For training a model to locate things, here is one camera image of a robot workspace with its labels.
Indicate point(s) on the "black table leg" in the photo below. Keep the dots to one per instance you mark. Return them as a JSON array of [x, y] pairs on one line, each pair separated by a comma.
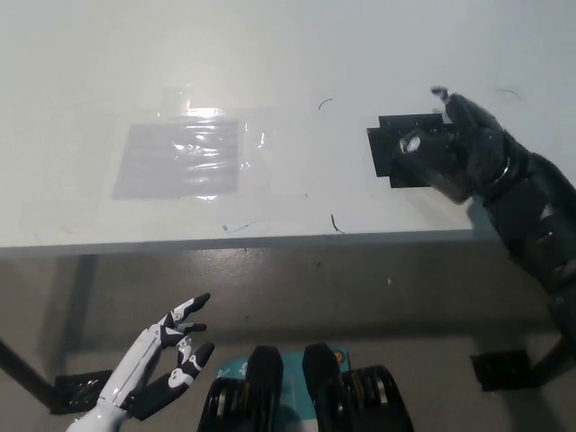
[[24, 371]]

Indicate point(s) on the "clear plastic sheet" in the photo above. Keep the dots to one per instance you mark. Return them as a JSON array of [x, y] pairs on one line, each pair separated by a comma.
[[175, 162]]

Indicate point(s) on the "dark grey whiteboard eraser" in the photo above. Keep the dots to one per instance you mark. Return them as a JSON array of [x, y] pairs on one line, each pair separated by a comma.
[[450, 184]]

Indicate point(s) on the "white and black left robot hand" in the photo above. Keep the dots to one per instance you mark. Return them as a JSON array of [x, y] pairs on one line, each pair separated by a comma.
[[144, 364]]

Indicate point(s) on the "dark right robot hand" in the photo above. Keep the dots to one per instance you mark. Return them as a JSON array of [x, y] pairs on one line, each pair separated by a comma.
[[477, 135]]

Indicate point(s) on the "clear plastic film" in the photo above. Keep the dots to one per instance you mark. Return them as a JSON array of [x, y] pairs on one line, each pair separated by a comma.
[[265, 148]]

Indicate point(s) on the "clear tape strip teal end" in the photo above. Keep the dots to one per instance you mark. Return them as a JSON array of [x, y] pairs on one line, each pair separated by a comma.
[[226, 227]]

